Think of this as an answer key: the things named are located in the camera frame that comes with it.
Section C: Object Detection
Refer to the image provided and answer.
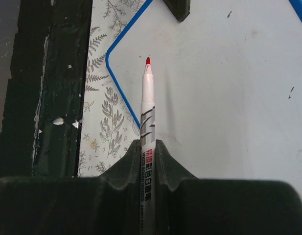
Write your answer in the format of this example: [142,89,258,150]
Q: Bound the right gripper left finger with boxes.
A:
[0,140,140,235]

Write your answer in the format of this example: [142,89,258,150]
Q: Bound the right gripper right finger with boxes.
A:
[156,140,302,235]

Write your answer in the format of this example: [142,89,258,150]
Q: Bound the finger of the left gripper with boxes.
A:
[163,0,190,22]

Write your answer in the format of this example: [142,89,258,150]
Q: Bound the red whiteboard marker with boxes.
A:
[139,57,157,235]

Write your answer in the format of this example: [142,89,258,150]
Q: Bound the blue framed whiteboard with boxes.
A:
[109,0,302,198]

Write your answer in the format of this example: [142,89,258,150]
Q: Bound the floral table mat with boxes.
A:
[77,0,144,177]

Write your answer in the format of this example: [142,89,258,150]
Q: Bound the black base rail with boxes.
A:
[0,0,93,178]

